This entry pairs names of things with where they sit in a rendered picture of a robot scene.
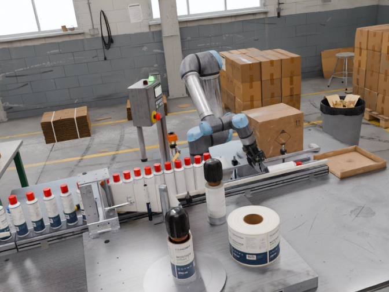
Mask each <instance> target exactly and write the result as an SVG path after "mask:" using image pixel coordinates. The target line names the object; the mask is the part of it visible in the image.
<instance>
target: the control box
mask: <svg viewBox="0 0 389 292"><path fill-rule="evenodd" d="M143 80H147V81H148V85H146V86H143ZM159 83H161V82H160V80H159V79H155V80H154V81H153V82H149V79H142V80H140V81H139V82H137V83H135V84H133V85H132V86H130V87H128V88H127V90H128V94H129V101H130V108H131V114H132V119H133V126H135V127H151V126H153V125H154V124H155V123H156V122H157V120H156V119H154V118H153V116H154V114H156V113H160V115H161V118H162V117H163V116H164V115H165V113H164V104H163V105H162V106H161V107H159V108H158V109H156V103H155V102H156V101H157V100H158V99H159V98H161V97H162V94H161V95H160V96H159V97H157V98H155V93H154V88H153V87H154V86H156V85H157V84H159Z"/></svg>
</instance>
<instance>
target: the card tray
mask: <svg viewBox="0 0 389 292"><path fill-rule="evenodd" d="M324 159H327V160H328V163H325V164H326V165H328V166H329V172H331V173H332V174H334V175H335V176H337V177H339V178H340V179H341V178H346V177H349V176H354V175H357V174H361V173H366V172H369V171H373V170H377V169H381V168H384V167H386V163H387V161H386V160H384V159H382V158H380V157H378V156H376V155H374V154H372V153H370V152H368V151H366V150H364V149H362V148H360V147H358V146H356V145H355V146H351V147H347V148H342V149H337V150H334V151H329V152H324V153H321V154H316V155H313V160H324Z"/></svg>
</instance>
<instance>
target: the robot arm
mask: <svg viewBox="0 0 389 292"><path fill-rule="evenodd" d="M221 69H222V60H221V57H220V55H219V54H218V53H217V52H216V51H214V50H212V51H206V52H201V53H195V54H190V55H188V56H186V57H185V58H184V60H183V61H182V64H181V67H180V75H181V79H182V81H183V83H186V86H187V88H188V91H189V93H190V96H191V98H192V100H193V103H194V106H195V107H196V110H197V113H198V115H199V117H200V120H201V122H200V123H199V126H197V127H194V128H192V129H190V130H189V131H188V132H187V141H188V147H189V153H190V160H191V164H192V165H193V164H194V163H195V158H194V157H195V156H196V155H199V156H201V162H202V161H203V160H204V158H203V154H204V153H209V154H210V152H209V147H213V146H216V145H221V144H225V143H228V142H229V141H230V140H231V139H232V135H233V131H232V129H233V130H235V131H236V132H237V134H238V136H239V139H240V141H241V143H242V145H243V147H242V149H243V151H247V153H246V156H247V158H246V159H247V162H248V164H249V165H250V166H252V167H253V168H254V169H255V170H256V171H258V172H260V173H262V172H263V169H264V168H266V166H265V164H264V162H263V161H264V160H265V159H266V157H265V154H264V152H263V151H262V150H261V149H260V148H258V147H257V144H256V139H255V136H254V132H253V131H252V129H251V126H250V124H249V121H248V119H247V117H246V115H245V114H234V113H231V112H228V113H227V114H225V115H223V109H222V102H221V95H220V91H219V83H218V76H219V74H220V73H219V71H220V70H221ZM198 77H200V78H201V79H202V80H203V85H204V90H203V88H202V86H201V83H200V81H199V79H198ZM210 159H212V157H211V155H210ZM257 163H259V166H260V168H259V166H258V165H257Z"/></svg>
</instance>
